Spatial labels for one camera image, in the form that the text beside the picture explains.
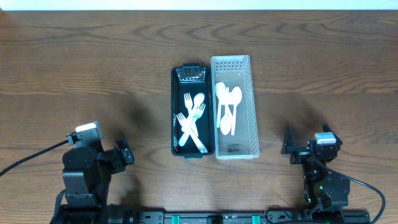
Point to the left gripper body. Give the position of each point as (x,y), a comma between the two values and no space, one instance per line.
(119,156)

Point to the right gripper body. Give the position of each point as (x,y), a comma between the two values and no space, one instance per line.
(300,156)

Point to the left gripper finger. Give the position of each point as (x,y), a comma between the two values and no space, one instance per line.
(128,156)
(122,142)

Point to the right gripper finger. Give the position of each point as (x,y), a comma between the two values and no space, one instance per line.
(326,128)
(288,143)

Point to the white fork pointing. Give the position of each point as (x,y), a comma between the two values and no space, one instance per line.
(187,132)

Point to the white spoon bowl down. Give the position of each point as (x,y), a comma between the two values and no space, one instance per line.
(226,122)

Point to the white spoon long diagonal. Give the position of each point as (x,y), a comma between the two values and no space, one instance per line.
(236,97)

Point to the white fork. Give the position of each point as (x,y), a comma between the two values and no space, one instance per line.
(189,105)

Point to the mint green plastic fork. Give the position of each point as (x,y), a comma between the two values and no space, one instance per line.
(199,111)

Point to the white spoon small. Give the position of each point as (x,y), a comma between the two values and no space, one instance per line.
(220,88)

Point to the clear plastic basket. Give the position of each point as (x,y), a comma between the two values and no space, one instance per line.
(235,70)

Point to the black plastic basket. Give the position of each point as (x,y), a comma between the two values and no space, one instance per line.
(192,78)

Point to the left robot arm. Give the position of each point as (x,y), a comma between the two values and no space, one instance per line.
(87,175)

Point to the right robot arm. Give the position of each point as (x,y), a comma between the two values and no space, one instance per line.
(325,191)

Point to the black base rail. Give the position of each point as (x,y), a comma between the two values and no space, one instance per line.
(273,214)

